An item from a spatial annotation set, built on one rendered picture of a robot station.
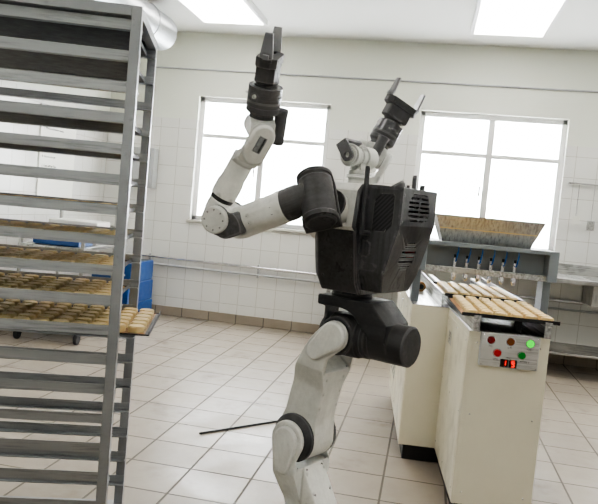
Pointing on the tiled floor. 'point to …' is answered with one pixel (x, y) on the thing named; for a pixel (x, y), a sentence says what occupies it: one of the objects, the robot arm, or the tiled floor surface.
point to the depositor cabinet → (420, 378)
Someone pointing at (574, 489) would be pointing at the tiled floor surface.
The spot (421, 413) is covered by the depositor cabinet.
